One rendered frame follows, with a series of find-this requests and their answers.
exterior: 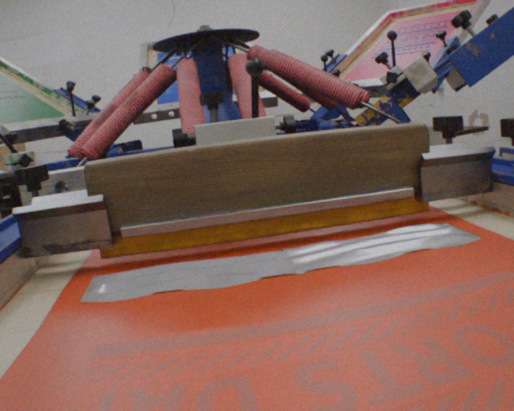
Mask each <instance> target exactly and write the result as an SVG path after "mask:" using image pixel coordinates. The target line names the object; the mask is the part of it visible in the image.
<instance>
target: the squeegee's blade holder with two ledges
mask: <svg viewBox="0 0 514 411"><path fill-rule="evenodd" d="M411 197H414V188H412V187H410V186H406V187H399V188H389V189H383V190H376V191H370V192H359V193H353V194H347V195H341V196H335V197H323V198H317V199H312V200H305V201H294V202H288V203H281V204H276V205H264V206H258V207H252V208H246V209H240V210H229V211H222V212H216V213H210V214H199V215H193V216H187V217H180V218H174V219H163V220H157V221H151V222H144V223H133V224H127V225H122V226H121V227H120V230H121V234H122V238H128V237H135V236H147V235H153V234H159V233H165V232H177V231H183V230H189V229H195V228H207V227H213V226H219V225H225V224H231V223H242V222H248V221H254V220H261V219H271V218H277V217H283V216H289V215H295V214H306V213H312V212H318V211H323V210H333V209H339V208H345V207H351V206H362V205H367V204H373V203H379V202H385V201H395V200H400V199H406V198H411Z"/></svg>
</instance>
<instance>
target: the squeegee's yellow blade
mask: <svg viewBox="0 0 514 411"><path fill-rule="evenodd" d="M419 204H424V203H422V202H419V201H416V200H415V199H414V197H411V198H406V199H400V200H395V201H385V202H379V203H373V204H367V205H357V206H351V207H345V208H339V209H333V210H323V211H318V212H312V213H306V214H295V215H289V216H283V217H277V218H271V219H261V220H254V221H248V222H242V223H231V224H225V225H219V226H213V227H207V228H195V229H189V230H183V231H177V232H165V233H159V234H153V235H147V236H135V237H128V238H122V236H115V239H116V243H115V245H114V247H113V248H118V247H124V246H131V245H143V244H149V243H155V242H162V241H173V240H179V239H186V238H192V237H199V236H209V235H216V234H222V233H228V232H239V231H245V230H251V229H256V228H267V227H273V226H279V225H285V224H291V223H302V222H307V221H313V220H318V219H328V218H334V217H340V216H345V215H351V214H361V213H367V212H372V211H378V210H387V209H393V208H398V207H404V206H413V205H419Z"/></svg>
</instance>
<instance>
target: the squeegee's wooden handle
mask: <svg viewBox="0 0 514 411"><path fill-rule="evenodd" d="M423 153H430V143H429V132H428V127H427V125H426V124H425V123H422V122H414V123H403V124H393V125H383V126H364V127H355V128H346V129H337V130H321V131H313V132H304V133H296V134H288V135H274V136H267V137H259V138H253V139H239V140H233V141H226V142H219V143H213V144H202V145H195V146H189V147H183V148H172V149H166V150H161V151H155V152H144V153H139V154H133V155H127V156H122V157H112V158H107V159H102V160H96V161H89V162H87V163H86V164H85V166H84V175H85V181H86V191H87V196H88V197H92V196H98V195H104V198H105V200H106V202H107V205H108V209H109V218H110V223H111V228H112V233H113V236H121V235H122V234H121V230H120V227H121V226H122V225H127V224H133V223H144V222H151V221H157V220H163V219H174V218H180V217H187V216H193V215H199V214H210V213H216V212H222V211H229V210H240V209H246V208H252V207H258V206H270V205H276V204H281V203H288V202H294V201H305V200H312V199H317V198H323V197H335V196H341V195H347V194H353V193H359V192H370V191H376V190H383V189H389V188H399V187H406V186H410V187H412V188H414V194H419V174H418V162H419V159H420V157H421V155H422V154H423Z"/></svg>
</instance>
